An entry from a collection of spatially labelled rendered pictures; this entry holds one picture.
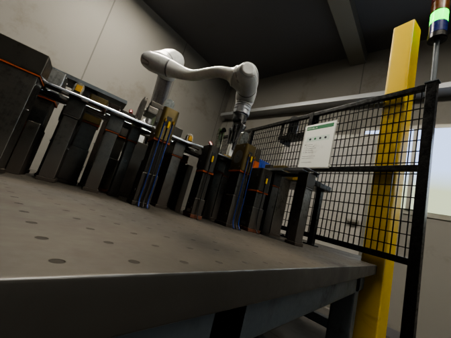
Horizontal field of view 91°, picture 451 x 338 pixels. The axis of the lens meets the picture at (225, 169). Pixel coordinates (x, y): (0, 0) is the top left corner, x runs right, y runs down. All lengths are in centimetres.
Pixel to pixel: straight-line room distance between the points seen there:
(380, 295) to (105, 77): 360
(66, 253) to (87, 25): 370
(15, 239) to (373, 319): 124
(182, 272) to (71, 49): 354
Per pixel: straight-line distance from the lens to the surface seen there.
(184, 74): 137
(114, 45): 388
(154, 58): 144
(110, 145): 92
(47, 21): 370
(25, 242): 21
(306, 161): 153
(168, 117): 81
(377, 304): 127
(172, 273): 19
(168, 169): 96
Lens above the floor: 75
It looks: 10 degrees up
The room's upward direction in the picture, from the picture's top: 15 degrees clockwise
